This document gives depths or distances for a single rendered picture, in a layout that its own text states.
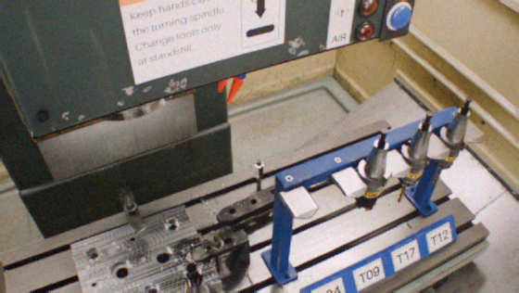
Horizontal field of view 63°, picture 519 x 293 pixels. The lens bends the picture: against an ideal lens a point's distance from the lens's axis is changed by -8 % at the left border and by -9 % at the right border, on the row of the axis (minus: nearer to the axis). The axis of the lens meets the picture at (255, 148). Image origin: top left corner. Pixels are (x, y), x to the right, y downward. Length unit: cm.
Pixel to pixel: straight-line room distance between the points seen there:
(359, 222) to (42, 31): 99
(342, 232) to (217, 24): 86
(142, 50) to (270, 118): 155
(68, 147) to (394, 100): 112
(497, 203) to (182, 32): 124
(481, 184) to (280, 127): 84
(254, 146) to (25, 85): 147
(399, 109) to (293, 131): 46
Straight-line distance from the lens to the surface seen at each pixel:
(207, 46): 44
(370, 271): 111
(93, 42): 41
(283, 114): 196
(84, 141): 132
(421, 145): 93
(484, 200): 151
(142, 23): 41
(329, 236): 119
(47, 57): 41
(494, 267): 144
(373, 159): 87
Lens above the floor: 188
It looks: 46 degrees down
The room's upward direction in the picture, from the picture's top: straight up
